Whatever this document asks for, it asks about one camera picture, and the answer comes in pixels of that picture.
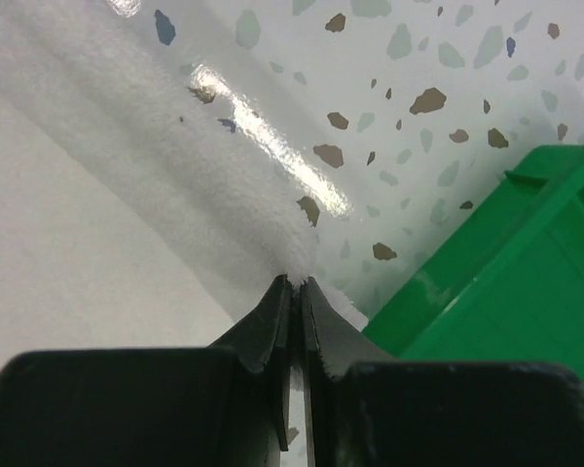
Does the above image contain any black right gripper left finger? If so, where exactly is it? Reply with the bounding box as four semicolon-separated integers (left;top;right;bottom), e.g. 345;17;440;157
0;277;292;466

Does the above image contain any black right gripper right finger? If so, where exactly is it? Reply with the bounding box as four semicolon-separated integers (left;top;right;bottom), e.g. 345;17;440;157
300;280;584;466

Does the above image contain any white towel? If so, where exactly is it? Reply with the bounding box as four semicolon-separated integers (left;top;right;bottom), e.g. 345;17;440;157
0;0;370;380

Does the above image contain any green plastic tray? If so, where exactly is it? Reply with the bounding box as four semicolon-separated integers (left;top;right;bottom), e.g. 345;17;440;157
365;143;584;374

